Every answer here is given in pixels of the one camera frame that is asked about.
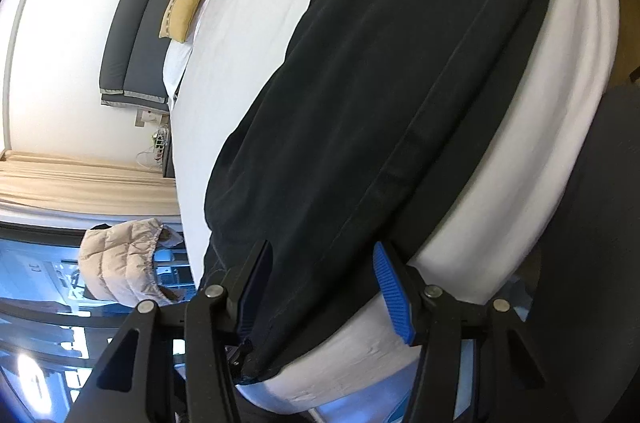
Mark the yellow pillow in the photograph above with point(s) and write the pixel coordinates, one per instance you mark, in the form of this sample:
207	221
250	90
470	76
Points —
182	8

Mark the wall socket plate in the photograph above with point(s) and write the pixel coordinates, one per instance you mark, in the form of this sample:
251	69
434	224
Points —
147	117

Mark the person's dark clothing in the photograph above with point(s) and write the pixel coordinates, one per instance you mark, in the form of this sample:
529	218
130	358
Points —
600	228

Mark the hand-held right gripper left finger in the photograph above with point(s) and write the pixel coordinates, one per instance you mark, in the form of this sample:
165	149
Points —
252	285

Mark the beige down jacket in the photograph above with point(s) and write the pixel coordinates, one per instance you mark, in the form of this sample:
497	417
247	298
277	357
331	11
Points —
120	258

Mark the black pants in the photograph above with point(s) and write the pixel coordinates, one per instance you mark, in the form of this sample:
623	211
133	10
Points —
375	78

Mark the black-framed glass door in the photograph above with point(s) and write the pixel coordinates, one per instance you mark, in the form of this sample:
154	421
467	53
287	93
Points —
45	303

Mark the bed with white sheet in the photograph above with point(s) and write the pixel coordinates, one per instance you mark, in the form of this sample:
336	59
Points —
260	28

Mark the white pillow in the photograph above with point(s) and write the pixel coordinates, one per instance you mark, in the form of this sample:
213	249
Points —
175	63

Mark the grey padded headboard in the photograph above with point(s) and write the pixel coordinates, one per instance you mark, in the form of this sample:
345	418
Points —
145	43

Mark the beige curtain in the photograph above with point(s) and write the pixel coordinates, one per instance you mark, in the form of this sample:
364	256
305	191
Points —
75	188

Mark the dark grey nightstand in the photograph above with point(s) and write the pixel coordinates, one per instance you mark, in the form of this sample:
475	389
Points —
167	153

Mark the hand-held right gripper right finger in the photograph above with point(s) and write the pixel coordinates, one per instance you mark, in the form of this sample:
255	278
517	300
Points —
392	290

